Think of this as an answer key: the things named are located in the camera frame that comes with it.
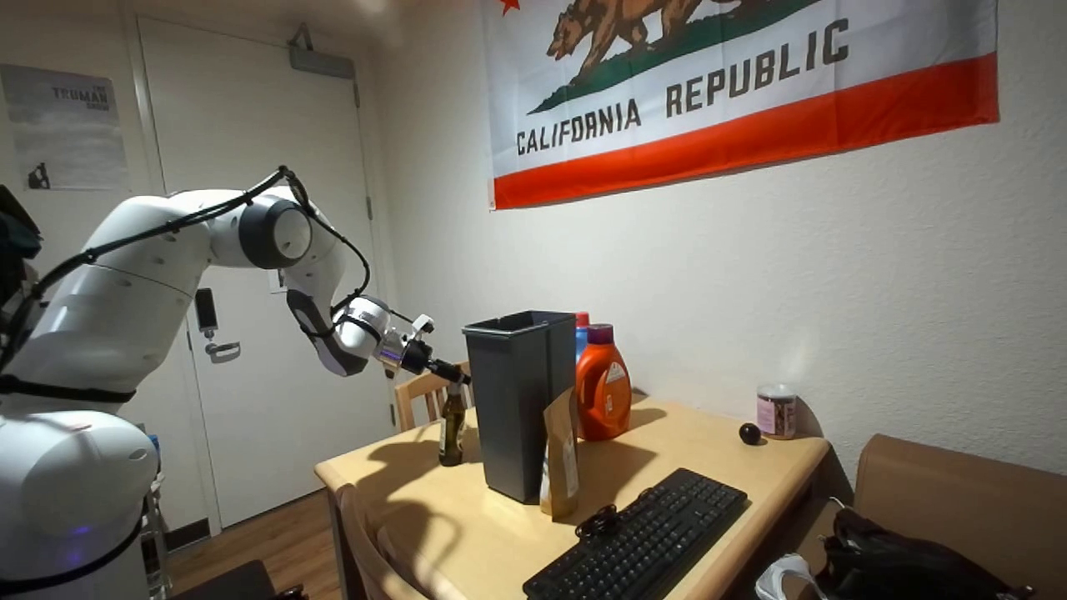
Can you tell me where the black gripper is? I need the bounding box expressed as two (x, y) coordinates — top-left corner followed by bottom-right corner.
(396, 336), (472, 386)

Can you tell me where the black door lock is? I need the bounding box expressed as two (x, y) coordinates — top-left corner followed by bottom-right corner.
(193, 287), (219, 340)

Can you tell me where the black keyboard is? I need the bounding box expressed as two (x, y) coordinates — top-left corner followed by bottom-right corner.
(521, 463), (754, 600)

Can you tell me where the brown glass bottle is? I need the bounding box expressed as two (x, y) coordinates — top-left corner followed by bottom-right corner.
(436, 377), (472, 465)

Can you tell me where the white door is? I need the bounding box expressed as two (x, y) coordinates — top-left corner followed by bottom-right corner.
(135, 12), (396, 529)

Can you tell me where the brown armchair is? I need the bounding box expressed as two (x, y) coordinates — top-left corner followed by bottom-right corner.
(845, 430), (1067, 600)

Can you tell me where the orange detergent bottle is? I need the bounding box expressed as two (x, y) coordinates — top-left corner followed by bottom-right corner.
(573, 320), (633, 442)

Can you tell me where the grey door closer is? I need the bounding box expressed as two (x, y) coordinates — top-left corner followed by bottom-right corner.
(283, 31), (361, 81)

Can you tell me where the brown paper pouch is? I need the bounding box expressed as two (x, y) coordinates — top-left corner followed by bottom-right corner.
(538, 382), (584, 522)

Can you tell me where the white paper notice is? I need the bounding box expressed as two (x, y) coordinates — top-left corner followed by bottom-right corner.
(0, 60), (130, 195)

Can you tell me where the dark grey plastic bin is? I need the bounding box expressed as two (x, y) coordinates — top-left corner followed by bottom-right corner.
(459, 307), (580, 505)

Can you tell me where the black backpack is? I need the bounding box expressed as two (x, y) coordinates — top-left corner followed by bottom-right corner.
(814, 503), (1029, 600)

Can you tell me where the pink jar with lid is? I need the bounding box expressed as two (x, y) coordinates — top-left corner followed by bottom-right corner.
(754, 381), (807, 440)

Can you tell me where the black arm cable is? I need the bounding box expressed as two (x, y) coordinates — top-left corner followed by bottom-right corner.
(0, 162), (416, 336)

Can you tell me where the California Republic flag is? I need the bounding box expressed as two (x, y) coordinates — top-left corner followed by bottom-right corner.
(475, 0), (999, 214)

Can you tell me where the white plastic bag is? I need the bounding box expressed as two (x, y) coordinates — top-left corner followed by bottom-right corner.
(749, 549), (829, 600)

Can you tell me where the black flat case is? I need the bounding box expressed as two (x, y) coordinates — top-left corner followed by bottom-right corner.
(170, 556), (310, 600)

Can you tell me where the silver door handle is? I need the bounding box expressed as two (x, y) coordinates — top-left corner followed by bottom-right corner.
(200, 336), (244, 367)

